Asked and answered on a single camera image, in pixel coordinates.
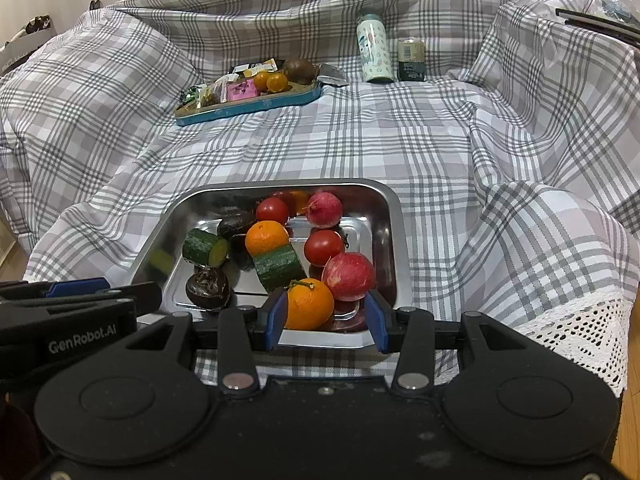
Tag grey plaid cloth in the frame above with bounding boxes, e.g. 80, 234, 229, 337
0, 0, 640, 386

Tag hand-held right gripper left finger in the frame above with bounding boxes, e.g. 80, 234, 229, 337
122, 291, 288, 392

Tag green drink can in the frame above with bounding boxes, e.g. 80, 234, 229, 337
397, 38, 427, 82

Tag brown green round fruit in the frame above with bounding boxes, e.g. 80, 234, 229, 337
282, 58, 319, 85

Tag orange with green stem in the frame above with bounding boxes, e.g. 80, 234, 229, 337
283, 278, 335, 331

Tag silver foil packet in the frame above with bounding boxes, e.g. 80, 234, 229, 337
316, 64, 349, 87

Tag green cucumber piece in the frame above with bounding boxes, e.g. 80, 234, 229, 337
182, 228, 230, 267
251, 243, 307, 292

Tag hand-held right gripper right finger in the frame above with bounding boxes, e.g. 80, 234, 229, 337
364, 291, 526, 392

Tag pink snack packet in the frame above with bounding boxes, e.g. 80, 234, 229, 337
226, 80, 259, 102

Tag white patterned bottle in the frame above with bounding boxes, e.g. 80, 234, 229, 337
356, 13, 393, 84

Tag dark purple passion fruit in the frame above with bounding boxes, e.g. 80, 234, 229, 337
185, 266, 232, 309
216, 210, 258, 240

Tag brown snack packet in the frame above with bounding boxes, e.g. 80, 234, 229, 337
200, 81, 228, 107

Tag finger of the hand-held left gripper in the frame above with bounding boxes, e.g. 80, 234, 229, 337
0, 282, 163, 316
0, 278, 110, 301

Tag red tomato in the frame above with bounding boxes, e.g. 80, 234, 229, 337
304, 229, 346, 267
256, 197, 291, 225

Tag white cardboard box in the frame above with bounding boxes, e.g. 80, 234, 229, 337
0, 14, 55, 73

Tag stainless steel tray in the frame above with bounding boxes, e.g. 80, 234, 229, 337
131, 178, 403, 351

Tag black flat board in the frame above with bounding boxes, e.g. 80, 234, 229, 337
556, 7, 640, 46

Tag blue snack tray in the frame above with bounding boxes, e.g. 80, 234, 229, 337
175, 80, 322, 127

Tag orange without stem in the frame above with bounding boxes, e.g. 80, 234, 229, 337
245, 220, 291, 257

